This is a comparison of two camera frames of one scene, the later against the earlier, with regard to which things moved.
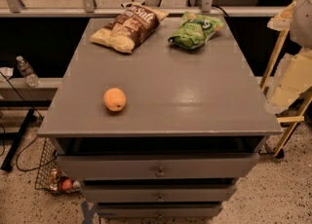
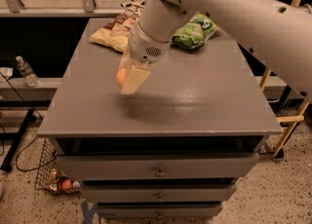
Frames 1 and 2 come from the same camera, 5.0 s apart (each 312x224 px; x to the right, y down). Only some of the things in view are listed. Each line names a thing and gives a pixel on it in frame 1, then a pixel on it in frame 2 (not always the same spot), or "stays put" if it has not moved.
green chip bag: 194,29 stays put
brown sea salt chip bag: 128,28 stays put
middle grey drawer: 163,194 stays put
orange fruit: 114,99 to 121,75
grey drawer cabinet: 193,122 stays put
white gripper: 302,23 to 145,47
